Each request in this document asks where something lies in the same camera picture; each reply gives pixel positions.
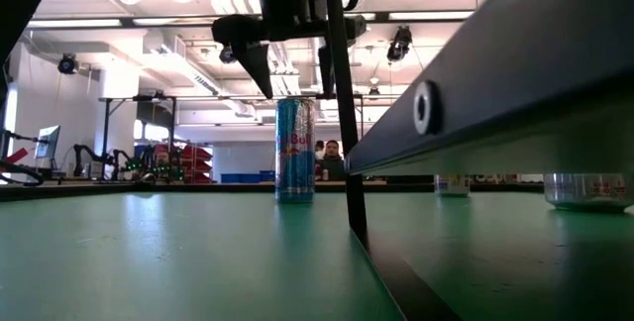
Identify blue silver Red Bull can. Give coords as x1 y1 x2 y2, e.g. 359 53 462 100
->
274 96 317 204

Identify silver Diet Coke can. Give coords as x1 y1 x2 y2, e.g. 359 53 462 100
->
543 172 634 213

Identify blue bin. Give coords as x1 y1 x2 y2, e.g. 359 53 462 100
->
220 171 276 184

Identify red storage bins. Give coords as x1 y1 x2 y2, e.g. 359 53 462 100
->
180 143 215 185

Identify black hanging screen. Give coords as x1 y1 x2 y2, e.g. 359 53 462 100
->
136 101 174 129

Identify light wooden board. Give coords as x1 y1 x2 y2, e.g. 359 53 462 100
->
322 0 634 321

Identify green table mat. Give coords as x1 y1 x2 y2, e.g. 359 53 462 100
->
0 190 634 321

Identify computer monitor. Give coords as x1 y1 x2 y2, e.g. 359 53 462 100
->
33 125 62 161

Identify black ceiling camera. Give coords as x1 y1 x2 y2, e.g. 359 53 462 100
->
219 43 238 65
385 24 414 63
56 53 79 75

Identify white ventilation duct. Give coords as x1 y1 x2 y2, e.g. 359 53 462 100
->
143 33 257 117

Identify black background table frame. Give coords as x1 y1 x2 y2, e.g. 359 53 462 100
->
97 93 178 183

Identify black metal table frame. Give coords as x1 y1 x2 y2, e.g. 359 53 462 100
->
0 180 546 203

